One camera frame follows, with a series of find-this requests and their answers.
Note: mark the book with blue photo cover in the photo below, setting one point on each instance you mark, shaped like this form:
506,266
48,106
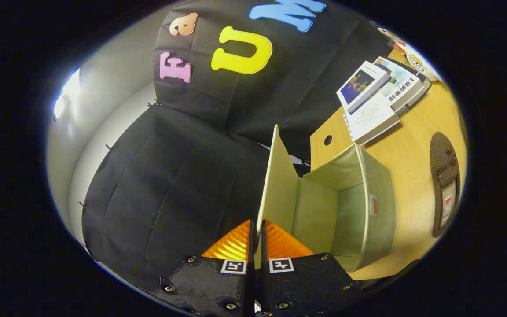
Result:
359,83

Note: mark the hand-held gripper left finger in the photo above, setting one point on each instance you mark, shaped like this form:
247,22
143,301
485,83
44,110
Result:
251,281

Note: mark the white plush toy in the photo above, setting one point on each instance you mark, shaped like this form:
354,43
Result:
420,64

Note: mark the brown fuzzy slipper shoe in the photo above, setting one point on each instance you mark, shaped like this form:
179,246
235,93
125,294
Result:
442,163

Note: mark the pale green fabric storage box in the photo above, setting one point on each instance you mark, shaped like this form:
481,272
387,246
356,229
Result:
368,211

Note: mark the plain white book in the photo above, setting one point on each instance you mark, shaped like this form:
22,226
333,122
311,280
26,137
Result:
372,119

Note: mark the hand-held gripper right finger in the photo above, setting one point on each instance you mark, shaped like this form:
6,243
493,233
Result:
264,286

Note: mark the black backdrop cloth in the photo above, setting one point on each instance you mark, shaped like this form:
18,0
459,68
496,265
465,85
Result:
170,176

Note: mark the penguin plush toy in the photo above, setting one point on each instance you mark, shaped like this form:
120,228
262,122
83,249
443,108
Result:
390,35

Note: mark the dark book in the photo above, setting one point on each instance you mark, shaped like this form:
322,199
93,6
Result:
423,94

